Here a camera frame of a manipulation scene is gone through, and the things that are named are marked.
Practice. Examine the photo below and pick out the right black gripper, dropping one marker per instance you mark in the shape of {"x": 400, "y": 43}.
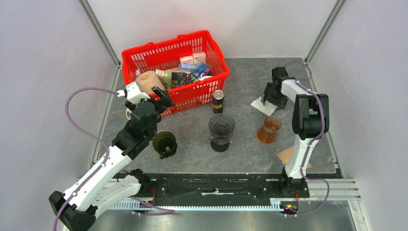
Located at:
{"x": 281, "y": 102}

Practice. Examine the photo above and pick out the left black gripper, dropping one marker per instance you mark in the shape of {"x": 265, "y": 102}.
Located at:
{"x": 161, "y": 104}

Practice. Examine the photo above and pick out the white paper coffee filter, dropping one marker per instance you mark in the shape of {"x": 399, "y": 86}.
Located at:
{"x": 266, "y": 108}

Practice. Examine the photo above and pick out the clear grey glass dripper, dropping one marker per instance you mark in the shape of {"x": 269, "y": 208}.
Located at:
{"x": 221, "y": 128}

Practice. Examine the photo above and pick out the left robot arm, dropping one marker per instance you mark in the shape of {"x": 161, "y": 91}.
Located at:
{"x": 79, "y": 206}

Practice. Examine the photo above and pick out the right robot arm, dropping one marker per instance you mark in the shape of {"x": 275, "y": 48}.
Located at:
{"x": 310, "y": 121}

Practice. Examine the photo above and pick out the dark green dripper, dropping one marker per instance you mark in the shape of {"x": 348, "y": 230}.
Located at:
{"x": 165, "y": 144}

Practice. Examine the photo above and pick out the brown paper coffee filter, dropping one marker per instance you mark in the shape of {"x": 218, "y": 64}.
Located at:
{"x": 285, "y": 155}

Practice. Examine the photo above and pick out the red black coffee server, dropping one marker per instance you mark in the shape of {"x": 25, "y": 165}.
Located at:
{"x": 219, "y": 147}

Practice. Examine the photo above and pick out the beige toilet paper roll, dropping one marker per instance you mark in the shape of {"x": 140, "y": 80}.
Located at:
{"x": 148, "y": 80}

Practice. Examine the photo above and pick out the pale green plastic bottle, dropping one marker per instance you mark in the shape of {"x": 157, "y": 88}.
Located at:
{"x": 165, "y": 75}

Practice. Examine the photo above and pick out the amber glass beaker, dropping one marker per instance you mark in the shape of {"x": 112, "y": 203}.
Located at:
{"x": 268, "y": 131}

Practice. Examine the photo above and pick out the masking tape roll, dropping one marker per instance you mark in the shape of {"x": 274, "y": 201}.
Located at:
{"x": 128, "y": 114}

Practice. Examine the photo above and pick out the light blue packet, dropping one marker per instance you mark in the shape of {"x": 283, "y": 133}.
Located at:
{"x": 187, "y": 67}

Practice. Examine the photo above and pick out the white item in basket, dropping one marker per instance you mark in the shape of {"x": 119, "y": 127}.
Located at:
{"x": 204, "y": 78}

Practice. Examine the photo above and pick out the blue detergent box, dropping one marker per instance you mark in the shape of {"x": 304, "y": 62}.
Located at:
{"x": 201, "y": 71}

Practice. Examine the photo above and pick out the black yellow drink can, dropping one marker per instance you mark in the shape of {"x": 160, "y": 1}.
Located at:
{"x": 218, "y": 101}

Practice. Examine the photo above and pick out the white pink small box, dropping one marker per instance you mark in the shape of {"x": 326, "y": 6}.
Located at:
{"x": 199, "y": 58}

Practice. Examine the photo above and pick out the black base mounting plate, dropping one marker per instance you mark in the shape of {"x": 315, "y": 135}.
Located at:
{"x": 218, "y": 189}

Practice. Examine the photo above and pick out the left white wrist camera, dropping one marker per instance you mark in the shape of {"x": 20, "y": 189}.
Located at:
{"x": 133, "y": 93}

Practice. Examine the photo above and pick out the white cable duct rail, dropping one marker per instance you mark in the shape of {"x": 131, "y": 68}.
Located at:
{"x": 134, "y": 205}

